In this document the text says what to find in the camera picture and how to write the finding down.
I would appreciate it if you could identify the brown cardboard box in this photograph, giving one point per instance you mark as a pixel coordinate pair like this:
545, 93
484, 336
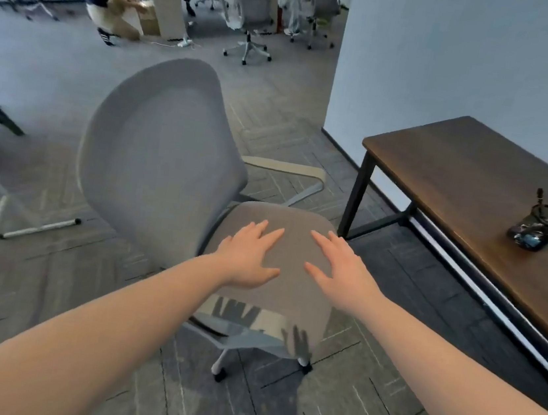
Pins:
150, 18

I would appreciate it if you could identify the person's left hand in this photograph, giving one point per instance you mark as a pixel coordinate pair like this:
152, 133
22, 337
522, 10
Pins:
242, 260

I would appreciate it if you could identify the white metal stand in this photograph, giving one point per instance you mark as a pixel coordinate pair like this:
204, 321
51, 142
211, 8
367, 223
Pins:
22, 228

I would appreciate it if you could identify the person's right thumb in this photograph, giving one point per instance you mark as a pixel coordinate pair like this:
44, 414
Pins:
316, 274

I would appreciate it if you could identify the person's right middle finger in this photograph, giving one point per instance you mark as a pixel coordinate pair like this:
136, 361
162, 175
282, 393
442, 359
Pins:
341, 247

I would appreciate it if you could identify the person's left thumb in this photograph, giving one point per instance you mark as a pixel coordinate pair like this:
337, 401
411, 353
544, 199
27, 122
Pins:
266, 277

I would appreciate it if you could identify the person's right forearm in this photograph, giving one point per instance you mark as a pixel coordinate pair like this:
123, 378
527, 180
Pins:
456, 386

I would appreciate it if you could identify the person's left forearm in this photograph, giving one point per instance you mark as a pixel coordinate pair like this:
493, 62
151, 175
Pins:
89, 331

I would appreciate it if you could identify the grey fabric office chair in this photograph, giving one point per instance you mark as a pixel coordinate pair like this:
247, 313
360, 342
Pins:
161, 151

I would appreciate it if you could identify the person's right hand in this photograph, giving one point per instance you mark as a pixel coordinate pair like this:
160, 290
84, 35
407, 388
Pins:
347, 283

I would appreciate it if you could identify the dark wooden table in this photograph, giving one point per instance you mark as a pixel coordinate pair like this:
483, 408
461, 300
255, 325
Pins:
481, 180

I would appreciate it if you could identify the white power strip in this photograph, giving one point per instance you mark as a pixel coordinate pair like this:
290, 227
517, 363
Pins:
185, 43

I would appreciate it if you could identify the person's left middle finger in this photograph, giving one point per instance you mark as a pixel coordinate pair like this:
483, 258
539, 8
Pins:
259, 231

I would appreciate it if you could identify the white cabinet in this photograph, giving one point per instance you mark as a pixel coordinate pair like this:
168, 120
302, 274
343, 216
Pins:
168, 5

